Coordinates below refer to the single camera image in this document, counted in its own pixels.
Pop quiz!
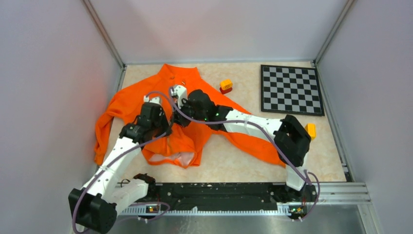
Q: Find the orange zip jacket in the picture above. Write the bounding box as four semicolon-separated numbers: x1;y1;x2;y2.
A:
94;64;285;168

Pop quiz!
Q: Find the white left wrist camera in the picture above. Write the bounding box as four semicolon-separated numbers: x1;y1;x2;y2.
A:
143;96;162;106

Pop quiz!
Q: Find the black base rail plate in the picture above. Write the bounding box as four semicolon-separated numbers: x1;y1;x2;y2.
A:
143;182;317;211

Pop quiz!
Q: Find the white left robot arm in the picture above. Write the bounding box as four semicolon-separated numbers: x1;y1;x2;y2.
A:
68;97;169;234

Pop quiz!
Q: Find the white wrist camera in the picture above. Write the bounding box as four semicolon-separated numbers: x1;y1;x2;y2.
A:
143;96;162;106
170;85;188;108

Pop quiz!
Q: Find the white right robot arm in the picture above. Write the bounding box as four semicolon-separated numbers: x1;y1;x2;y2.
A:
168;85;314;191

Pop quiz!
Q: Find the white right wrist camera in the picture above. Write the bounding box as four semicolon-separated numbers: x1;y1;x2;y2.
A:
170;85;188;108

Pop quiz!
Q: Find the black grey checkerboard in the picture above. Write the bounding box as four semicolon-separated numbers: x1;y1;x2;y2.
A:
260;64;325;116

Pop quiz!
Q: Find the yellow red toy block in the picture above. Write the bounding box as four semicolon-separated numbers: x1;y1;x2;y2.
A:
220;79;233;95

